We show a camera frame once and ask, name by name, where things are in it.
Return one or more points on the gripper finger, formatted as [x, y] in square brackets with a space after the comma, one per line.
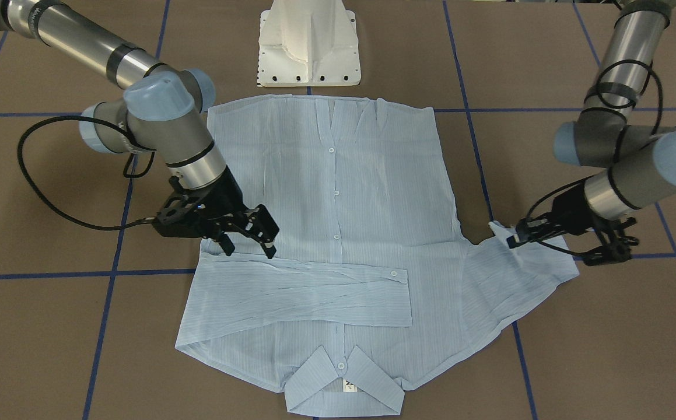
[531, 225]
[225, 243]
[266, 230]
[520, 238]

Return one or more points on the light blue button shirt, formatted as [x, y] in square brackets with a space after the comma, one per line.
[374, 290]

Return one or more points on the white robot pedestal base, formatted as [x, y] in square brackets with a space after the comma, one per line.
[308, 44]

